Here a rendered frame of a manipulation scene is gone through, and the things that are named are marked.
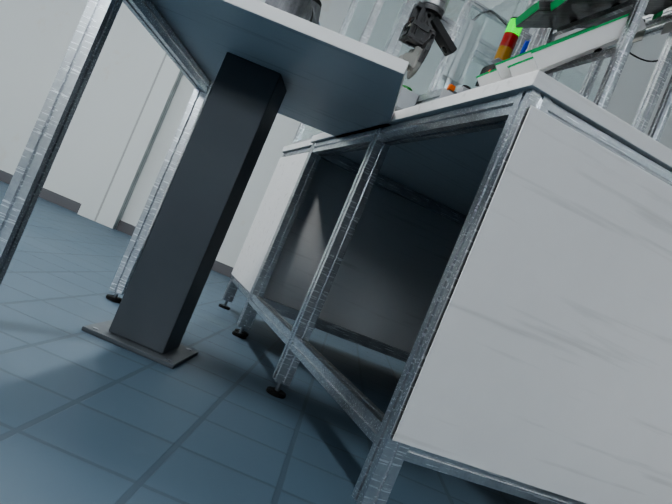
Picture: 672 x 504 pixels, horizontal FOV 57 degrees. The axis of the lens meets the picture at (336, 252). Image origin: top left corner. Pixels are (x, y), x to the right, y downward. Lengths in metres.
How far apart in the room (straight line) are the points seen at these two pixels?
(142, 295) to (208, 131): 0.47
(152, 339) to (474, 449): 0.92
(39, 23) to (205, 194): 4.22
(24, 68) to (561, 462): 5.12
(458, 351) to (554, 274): 0.23
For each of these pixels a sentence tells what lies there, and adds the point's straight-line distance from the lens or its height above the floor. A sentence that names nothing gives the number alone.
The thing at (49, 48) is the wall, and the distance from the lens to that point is 5.68.
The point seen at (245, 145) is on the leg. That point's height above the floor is 0.61.
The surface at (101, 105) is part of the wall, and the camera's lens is 5.39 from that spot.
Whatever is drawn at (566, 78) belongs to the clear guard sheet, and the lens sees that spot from 3.71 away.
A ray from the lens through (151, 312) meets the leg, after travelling 1.72.
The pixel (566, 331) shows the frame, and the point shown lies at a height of 0.46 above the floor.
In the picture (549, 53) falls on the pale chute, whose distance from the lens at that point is 1.52.
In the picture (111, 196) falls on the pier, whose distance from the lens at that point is 5.13.
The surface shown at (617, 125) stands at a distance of 1.26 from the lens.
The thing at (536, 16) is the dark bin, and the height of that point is 1.19.
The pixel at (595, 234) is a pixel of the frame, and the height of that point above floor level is 0.65.
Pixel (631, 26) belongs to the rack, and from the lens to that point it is 1.60.
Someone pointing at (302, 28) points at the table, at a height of 0.84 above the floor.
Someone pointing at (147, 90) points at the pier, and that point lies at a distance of 5.19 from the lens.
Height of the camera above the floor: 0.41
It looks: 1 degrees up
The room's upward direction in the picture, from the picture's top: 23 degrees clockwise
